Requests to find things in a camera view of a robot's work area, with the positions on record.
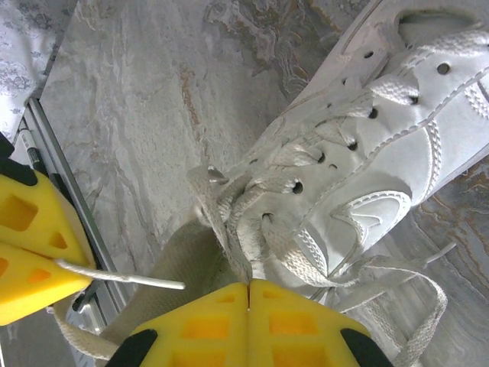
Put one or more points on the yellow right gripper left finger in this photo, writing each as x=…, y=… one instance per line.
x=206, y=344

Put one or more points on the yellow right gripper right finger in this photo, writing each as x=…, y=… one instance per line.
x=298, y=344

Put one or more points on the white shoelace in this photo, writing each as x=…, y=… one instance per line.
x=290, y=264

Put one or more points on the black marker pen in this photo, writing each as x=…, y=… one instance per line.
x=34, y=156

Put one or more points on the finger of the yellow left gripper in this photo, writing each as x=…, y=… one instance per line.
x=46, y=214
x=34, y=290

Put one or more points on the white sneaker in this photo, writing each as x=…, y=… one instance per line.
x=386, y=160

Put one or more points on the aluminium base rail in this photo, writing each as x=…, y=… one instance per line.
x=51, y=153

